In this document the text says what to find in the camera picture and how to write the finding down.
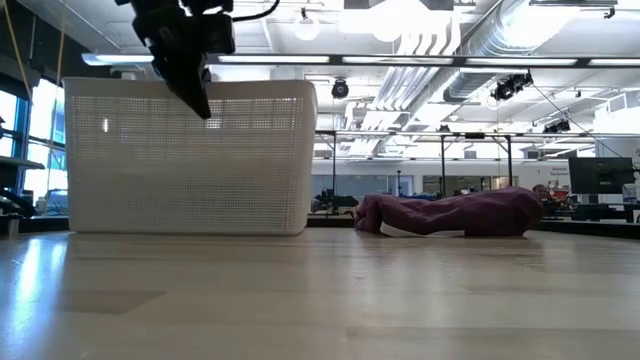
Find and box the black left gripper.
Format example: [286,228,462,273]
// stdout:
[115,0,213,120]

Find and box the white perforated plastic basket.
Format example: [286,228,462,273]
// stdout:
[63,76,319,238]

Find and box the black rig bar with lights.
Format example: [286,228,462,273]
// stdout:
[81,51,640,70]

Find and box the black background machine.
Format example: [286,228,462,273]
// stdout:
[310,187,360,215]

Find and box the dark side shelf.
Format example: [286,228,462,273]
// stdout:
[0,155,47,176]

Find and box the white sheet under cloth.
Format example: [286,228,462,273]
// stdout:
[378,220,467,239]

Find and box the folded purple cloth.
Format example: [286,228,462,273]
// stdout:
[353,185,545,239]

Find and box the black ceiling spotlight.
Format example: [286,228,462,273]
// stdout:
[490,71,534,102]
[542,118,572,135]

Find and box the black background monitor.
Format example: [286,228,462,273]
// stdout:
[567,156,636,196]

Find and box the black background table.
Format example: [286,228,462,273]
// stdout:
[542,201,640,224]

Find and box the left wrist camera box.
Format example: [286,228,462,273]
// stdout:
[202,12,236,55]

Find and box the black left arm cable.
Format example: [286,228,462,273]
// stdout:
[231,0,281,24]

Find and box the black overhead camera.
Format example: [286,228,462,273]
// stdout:
[330,77,351,101]

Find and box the yellow hanging rope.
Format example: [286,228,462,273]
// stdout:
[1,0,32,101]

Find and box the silver ventilation duct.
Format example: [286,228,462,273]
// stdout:
[442,0,551,104]

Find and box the black background rig frame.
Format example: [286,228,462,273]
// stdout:
[313,129,640,201]

